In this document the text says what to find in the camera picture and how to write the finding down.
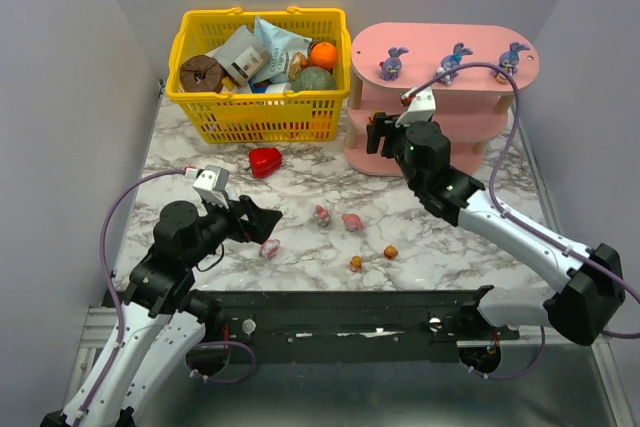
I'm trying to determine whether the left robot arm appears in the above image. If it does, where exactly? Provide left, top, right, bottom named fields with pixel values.
left=42, top=195, right=282, bottom=426

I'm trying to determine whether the orange bear toy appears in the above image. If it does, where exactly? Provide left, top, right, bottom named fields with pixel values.
left=349, top=256, right=362, bottom=273
left=383, top=245, right=398, bottom=260

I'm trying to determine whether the purple bunny toy blue bow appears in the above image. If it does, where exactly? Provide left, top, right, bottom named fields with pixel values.
left=435, top=42, right=473, bottom=86

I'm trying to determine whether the grey paper pouch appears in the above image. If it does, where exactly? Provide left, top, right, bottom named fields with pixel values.
left=213, top=25, right=271, bottom=86

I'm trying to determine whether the pink bunny toy standing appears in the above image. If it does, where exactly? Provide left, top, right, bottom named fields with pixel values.
left=313, top=205, right=331, bottom=227

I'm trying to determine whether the pink white toy figure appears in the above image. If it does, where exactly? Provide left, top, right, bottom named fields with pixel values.
left=259, top=239, right=281, bottom=259

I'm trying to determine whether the light blue cassava chips bag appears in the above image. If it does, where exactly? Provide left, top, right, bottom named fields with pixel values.
left=252, top=16, right=312, bottom=83

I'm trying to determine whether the orange bear toy left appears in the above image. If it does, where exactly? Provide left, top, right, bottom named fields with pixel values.
left=349, top=256, right=362, bottom=273

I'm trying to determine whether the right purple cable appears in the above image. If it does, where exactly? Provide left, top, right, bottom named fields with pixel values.
left=399, top=62, right=640, bottom=381

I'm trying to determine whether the purple bunny toy with cake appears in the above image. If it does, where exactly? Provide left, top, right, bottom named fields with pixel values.
left=498, top=42, right=531, bottom=76

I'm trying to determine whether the pink toy figure lying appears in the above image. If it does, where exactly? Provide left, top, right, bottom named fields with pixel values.
left=341, top=213, right=364, bottom=232

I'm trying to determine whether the pink three-tier shelf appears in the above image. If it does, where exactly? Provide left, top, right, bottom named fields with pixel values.
left=344, top=22, right=528, bottom=176

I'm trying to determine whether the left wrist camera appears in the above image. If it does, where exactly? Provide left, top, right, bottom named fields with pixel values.
left=184, top=165, right=239, bottom=209

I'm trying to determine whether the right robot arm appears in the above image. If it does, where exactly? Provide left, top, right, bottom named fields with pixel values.
left=366, top=112, right=625, bottom=346

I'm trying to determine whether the green toy melon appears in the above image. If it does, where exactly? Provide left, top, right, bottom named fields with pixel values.
left=292, top=66, right=337, bottom=92

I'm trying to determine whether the orange toy fruit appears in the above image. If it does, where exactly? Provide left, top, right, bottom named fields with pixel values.
left=309, top=42, right=339, bottom=70

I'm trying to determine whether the orange bear toy upper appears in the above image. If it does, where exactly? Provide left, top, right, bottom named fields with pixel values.
left=383, top=245, right=398, bottom=260

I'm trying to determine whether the yellow plastic shopping basket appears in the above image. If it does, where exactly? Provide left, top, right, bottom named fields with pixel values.
left=165, top=6, right=351, bottom=144

